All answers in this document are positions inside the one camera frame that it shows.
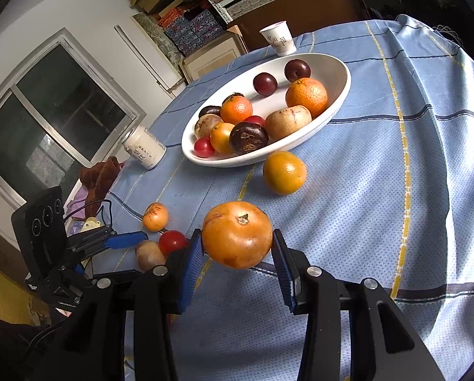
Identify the small marked mandarin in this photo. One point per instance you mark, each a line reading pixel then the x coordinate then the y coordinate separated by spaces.
pixel 155 217

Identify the cardboard box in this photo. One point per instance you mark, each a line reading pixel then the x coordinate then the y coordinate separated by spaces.
pixel 211 57

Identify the stack of patterned boxes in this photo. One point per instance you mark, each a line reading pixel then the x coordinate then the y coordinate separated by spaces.
pixel 189 27

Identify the purple cloth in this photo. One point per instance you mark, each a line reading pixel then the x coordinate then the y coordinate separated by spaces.
pixel 77 202

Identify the white wall conduit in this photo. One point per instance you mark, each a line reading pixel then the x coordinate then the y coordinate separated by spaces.
pixel 141 55

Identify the orange persimmon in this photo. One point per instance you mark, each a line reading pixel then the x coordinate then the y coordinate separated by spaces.
pixel 237 234

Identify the white oval plate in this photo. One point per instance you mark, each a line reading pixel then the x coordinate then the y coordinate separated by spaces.
pixel 328 87

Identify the large orange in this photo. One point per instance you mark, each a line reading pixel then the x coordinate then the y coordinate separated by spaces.
pixel 306 96

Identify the small tan fruit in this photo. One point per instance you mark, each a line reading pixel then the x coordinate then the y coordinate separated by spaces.
pixel 149 254
pixel 206 126

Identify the white framed window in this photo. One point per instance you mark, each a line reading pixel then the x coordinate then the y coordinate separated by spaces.
pixel 54 111

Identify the large tan fruit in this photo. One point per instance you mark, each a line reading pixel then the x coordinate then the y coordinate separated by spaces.
pixel 288 122

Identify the small red tomato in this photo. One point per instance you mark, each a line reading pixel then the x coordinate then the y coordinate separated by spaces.
pixel 204 147

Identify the dark purple plum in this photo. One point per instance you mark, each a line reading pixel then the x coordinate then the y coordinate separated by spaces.
pixel 265 83
pixel 297 70

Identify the yellow-orange tomato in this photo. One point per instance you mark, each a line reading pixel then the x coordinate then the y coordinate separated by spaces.
pixel 222 139

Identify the cream plug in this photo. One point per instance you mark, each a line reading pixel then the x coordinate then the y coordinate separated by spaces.
pixel 91 223

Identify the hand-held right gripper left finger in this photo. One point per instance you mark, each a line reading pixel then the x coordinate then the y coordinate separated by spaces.
pixel 189 270

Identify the yellow-orange citrus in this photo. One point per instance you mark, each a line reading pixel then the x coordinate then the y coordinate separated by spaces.
pixel 284 172

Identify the brown cloth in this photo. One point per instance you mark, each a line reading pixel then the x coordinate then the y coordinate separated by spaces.
pixel 100 178

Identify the blue checked tablecloth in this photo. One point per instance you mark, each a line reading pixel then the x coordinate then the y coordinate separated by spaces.
pixel 380 226

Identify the white paper cup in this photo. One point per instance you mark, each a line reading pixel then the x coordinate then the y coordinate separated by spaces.
pixel 278 37

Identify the white tin can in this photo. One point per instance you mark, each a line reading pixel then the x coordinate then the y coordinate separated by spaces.
pixel 143 149

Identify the dark cloth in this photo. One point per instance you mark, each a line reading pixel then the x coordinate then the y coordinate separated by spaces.
pixel 6 349

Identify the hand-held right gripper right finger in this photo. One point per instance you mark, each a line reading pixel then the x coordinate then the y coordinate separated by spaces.
pixel 283 272

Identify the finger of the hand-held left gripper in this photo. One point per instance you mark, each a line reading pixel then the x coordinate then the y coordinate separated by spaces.
pixel 124 240
pixel 118 275

